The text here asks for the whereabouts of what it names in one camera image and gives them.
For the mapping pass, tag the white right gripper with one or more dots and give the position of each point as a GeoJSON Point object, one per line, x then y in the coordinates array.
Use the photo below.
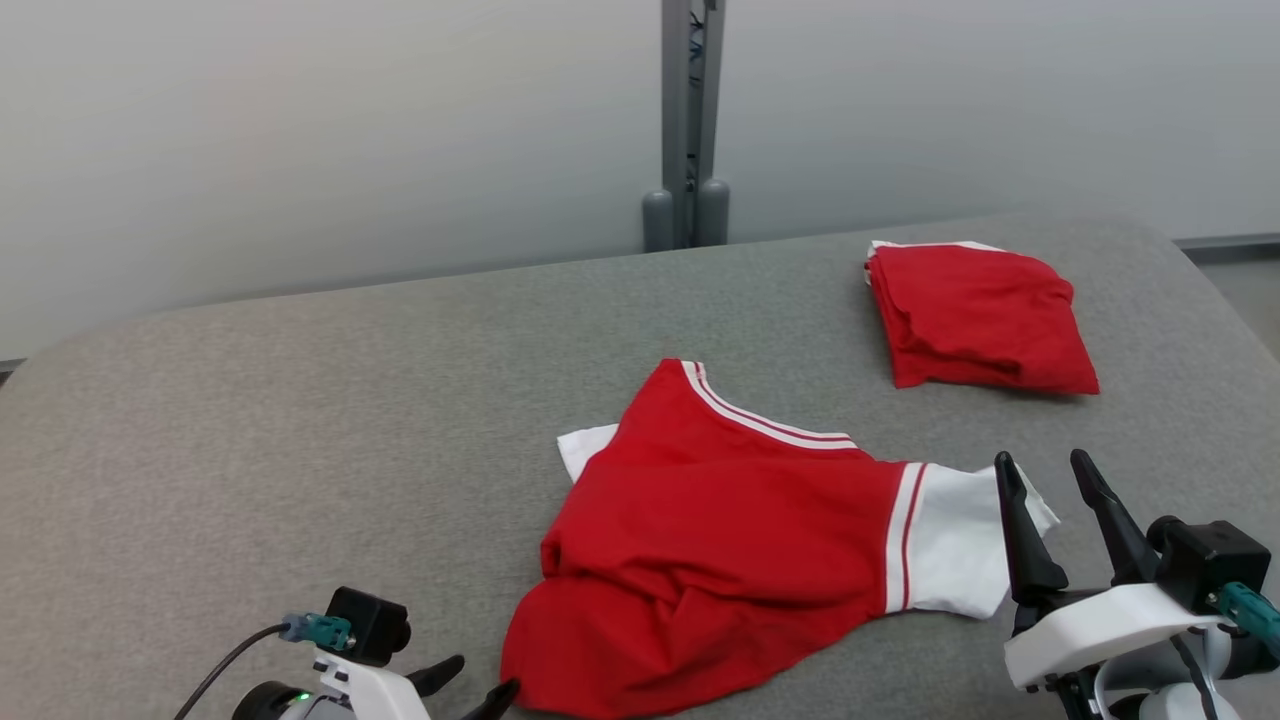
{"type": "Point", "coordinates": [1100, 630]}

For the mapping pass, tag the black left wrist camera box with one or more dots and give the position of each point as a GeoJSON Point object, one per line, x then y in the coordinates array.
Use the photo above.
{"type": "Point", "coordinates": [370, 625]}

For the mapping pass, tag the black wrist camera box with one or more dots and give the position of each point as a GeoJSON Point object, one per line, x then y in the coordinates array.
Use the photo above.
{"type": "Point", "coordinates": [370, 625]}
{"type": "Point", "coordinates": [1210, 560]}

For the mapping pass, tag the grey metal partition post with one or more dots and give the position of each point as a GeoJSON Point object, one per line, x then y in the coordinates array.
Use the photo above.
{"type": "Point", "coordinates": [690, 90]}

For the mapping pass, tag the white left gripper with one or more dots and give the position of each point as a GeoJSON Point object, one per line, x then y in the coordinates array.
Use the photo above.
{"type": "Point", "coordinates": [365, 698]}

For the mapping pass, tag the teal right camera connector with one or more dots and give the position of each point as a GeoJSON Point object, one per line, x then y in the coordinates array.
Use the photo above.
{"type": "Point", "coordinates": [1250, 612]}

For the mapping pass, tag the grey cylindrical post foot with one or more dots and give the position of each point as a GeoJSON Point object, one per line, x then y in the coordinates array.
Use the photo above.
{"type": "Point", "coordinates": [658, 220]}
{"type": "Point", "coordinates": [713, 212]}

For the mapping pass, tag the red shirt with white sleeves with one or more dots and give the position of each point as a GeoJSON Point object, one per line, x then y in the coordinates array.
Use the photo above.
{"type": "Point", "coordinates": [700, 540]}

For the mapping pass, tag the teal left camera connector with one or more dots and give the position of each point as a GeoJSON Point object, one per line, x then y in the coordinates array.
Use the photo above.
{"type": "Point", "coordinates": [320, 632]}

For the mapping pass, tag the teal camera connector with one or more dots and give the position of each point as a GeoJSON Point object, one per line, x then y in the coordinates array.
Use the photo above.
{"type": "Point", "coordinates": [320, 632]}
{"type": "Point", "coordinates": [1250, 612]}

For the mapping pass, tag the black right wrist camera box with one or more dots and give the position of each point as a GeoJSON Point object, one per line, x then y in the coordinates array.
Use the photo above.
{"type": "Point", "coordinates": [1210, 560]}

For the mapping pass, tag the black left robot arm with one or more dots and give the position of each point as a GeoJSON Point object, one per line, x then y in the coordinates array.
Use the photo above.
{"type": "Point", "coordinates": [265, 702]}

